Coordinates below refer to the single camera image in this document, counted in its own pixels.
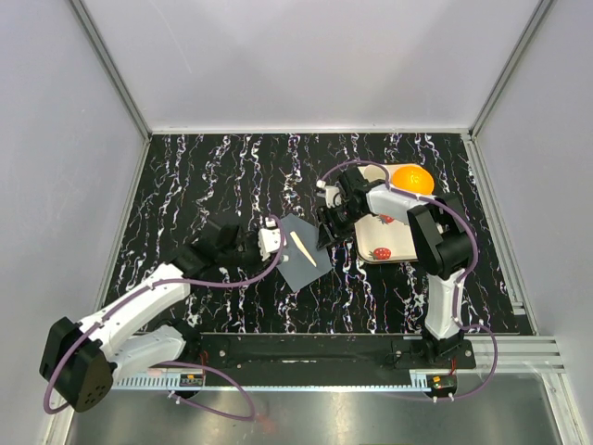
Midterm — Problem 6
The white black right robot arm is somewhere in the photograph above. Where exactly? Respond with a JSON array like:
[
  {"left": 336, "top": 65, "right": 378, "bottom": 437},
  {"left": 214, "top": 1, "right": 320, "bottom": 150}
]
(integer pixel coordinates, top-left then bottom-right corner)
[{"left": 316, "top": 160, "right": 478, "bottom": 368}]

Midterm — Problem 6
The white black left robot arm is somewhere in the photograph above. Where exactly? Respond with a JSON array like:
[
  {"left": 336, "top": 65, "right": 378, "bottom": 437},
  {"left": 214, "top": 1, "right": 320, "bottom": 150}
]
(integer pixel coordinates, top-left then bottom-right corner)
[{"left": 39, "top": 217, "right": 284, "bottom": 414}]

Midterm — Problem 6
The cream yellow cup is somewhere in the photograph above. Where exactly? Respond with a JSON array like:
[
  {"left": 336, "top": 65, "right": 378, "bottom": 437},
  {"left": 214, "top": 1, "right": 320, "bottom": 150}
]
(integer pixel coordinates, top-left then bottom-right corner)
[{"left": 361, "top": 164, "right": 390, "bottom": 183}]

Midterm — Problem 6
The strawberry pattern tray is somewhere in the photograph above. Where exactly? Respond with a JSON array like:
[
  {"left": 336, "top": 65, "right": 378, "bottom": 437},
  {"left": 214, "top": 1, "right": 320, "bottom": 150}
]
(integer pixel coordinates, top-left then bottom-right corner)
[{"left": 355, "top": 164, "right": 435, "bottom": 264}]

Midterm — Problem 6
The beige lined letter paper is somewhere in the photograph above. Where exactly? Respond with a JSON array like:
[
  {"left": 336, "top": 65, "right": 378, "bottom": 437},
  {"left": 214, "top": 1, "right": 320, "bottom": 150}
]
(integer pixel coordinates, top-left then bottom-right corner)
[{"left": 290, "top": 231, "right": 317, "bottom": 267}]

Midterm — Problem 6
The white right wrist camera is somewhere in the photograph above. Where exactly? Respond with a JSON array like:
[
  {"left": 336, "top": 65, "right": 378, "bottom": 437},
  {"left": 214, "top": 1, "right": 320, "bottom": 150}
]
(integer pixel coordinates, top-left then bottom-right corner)
[{"left": 316, "top": 180, "right": 343, "bottom": 209}]

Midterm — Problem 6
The orange bowl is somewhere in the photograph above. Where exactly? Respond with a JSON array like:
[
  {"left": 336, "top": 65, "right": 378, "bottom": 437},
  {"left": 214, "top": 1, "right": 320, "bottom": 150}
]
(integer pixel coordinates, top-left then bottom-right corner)
[{"left": 390, "top": 164, "right": 435, "bottom": 195}]

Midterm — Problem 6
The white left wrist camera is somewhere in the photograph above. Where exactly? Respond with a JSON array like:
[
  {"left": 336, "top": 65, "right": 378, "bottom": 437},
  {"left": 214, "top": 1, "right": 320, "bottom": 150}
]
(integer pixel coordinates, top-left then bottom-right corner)
[{"left": 258, "top": 218, "right": 286, "bottom": 261}]

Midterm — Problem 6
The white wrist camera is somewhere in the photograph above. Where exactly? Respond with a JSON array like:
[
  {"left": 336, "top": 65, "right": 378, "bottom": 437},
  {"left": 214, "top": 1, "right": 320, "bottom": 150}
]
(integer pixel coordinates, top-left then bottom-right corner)
[
  {"left": 316, "top": 180, "right": 343, "bottom": 209},
  {"left": 258, "top": 218, "right": 286, "bottom": 261}
]

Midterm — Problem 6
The white slotted cable duct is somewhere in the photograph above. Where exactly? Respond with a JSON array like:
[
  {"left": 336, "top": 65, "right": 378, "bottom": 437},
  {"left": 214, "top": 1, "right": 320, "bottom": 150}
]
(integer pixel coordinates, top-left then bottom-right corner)
[{"left": 113, "top": 368, "right": 205, "bottom": 391}]

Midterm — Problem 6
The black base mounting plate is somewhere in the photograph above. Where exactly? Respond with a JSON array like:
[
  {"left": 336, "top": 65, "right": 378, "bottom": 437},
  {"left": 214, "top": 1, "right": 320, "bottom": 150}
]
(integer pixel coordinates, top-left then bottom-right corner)
[{"left": 187, "top": 333, "right": 476, "bottom": 388}]

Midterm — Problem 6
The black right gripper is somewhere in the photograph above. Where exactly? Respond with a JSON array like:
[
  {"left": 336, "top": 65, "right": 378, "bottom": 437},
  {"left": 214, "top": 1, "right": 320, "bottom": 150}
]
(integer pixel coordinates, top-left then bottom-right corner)
[{"left": 315, "top": 202, "right": 367, "bottom": 251}]

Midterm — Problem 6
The grey paper envelope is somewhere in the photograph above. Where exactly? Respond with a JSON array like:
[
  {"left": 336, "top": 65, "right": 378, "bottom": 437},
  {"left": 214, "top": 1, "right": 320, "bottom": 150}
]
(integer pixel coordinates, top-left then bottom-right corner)
[{"left": 277, "top": 214, "right": 333, "bottom": 292}]

